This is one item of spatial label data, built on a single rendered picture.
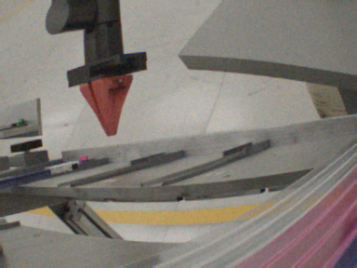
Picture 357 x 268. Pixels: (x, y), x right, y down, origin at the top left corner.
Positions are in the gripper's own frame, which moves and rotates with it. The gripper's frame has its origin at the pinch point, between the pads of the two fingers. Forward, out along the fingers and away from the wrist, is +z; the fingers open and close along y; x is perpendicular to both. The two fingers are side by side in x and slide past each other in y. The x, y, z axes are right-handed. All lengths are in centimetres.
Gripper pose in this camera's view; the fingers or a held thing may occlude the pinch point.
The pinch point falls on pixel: (111, 128)
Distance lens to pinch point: 82.5
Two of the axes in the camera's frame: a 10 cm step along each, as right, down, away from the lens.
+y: 8.2, -0.9, -5.7
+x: 5.6, -1.3, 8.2
